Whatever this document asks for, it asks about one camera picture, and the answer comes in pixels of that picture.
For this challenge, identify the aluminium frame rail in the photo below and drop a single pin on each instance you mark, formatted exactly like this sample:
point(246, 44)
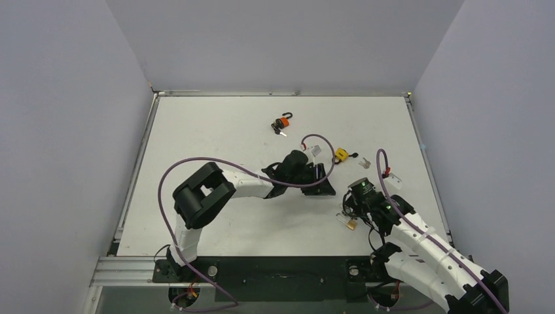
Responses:
point(124, 271)

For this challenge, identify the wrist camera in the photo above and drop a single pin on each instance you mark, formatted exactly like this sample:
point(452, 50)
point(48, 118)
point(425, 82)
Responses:
point(393, 183)
point(314, 151)

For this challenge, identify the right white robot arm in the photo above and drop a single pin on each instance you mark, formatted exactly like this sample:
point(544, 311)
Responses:
point(415, 254)

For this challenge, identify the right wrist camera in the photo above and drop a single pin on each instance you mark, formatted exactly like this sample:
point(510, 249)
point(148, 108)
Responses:
point(393, 183)

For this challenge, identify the yellow padlock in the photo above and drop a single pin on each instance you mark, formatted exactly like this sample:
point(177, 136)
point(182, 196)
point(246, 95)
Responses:
point(342, 155)

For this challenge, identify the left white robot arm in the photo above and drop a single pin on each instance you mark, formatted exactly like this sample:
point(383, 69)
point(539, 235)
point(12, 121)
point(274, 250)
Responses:
point(202, 196)

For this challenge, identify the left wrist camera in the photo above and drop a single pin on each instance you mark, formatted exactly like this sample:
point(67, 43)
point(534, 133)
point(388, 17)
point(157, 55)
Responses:
point(314, 151)

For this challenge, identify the brass long-shackle padlock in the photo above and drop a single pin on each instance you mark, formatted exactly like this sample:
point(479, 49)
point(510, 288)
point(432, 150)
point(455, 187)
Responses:
point(347, 221)

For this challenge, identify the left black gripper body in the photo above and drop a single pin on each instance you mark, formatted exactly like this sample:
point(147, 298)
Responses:
point(312, 173)

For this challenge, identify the orange padlock with keys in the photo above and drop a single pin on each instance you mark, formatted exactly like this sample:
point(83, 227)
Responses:
point(280, 123)

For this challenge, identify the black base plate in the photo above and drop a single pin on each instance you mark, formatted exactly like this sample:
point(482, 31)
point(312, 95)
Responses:
point(281, 279)

